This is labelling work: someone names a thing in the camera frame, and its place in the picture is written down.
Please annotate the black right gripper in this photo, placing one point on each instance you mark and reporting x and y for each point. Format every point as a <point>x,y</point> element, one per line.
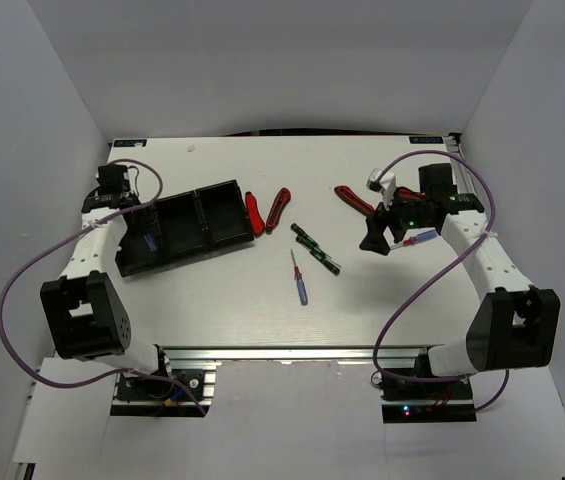
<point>374,241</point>

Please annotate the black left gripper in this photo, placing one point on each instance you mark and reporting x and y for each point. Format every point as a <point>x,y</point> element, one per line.
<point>131,196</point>

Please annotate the blue red screwdriver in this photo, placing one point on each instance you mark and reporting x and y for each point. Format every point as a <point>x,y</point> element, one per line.
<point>300,285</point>
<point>416,239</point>

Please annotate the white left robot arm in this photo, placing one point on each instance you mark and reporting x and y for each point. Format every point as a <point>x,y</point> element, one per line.
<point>85,314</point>

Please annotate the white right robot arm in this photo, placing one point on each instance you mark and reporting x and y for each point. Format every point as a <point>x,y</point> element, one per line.
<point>516,323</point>

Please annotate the blue label left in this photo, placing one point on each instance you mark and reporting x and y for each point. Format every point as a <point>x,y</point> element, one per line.
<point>129,143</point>

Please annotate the blue label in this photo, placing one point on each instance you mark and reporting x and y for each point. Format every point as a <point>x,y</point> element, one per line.
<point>129,143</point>
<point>426,140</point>

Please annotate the green black precision screwdriver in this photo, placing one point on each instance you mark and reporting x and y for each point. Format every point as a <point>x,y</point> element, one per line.
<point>302,234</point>
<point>313,248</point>
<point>326,261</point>

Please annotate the blue screwdriver in tray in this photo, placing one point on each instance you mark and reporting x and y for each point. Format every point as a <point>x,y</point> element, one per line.
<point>150,241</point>

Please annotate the blue label right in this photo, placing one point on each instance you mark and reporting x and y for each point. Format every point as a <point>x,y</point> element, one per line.
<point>426,140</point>

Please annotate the black three-compartment tray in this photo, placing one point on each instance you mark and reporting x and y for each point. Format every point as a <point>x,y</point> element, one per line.
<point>185,225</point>

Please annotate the red black utility knife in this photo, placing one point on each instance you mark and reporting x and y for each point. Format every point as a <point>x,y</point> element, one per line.
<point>258,225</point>

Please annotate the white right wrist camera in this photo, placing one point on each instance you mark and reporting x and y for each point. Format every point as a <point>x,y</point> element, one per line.
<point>383,183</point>

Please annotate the aluminium right side rail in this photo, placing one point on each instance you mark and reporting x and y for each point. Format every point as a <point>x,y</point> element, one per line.
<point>462,175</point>

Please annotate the aluminium rail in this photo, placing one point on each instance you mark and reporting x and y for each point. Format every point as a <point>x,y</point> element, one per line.
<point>269,353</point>
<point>462,175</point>

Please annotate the aluminium front rail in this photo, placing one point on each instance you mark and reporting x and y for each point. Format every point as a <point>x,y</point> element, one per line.
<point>269,353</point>

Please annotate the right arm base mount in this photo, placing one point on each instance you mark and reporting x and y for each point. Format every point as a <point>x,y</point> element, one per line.
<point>417,403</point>

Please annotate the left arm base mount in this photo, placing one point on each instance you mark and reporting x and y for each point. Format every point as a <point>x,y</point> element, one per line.
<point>136,390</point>

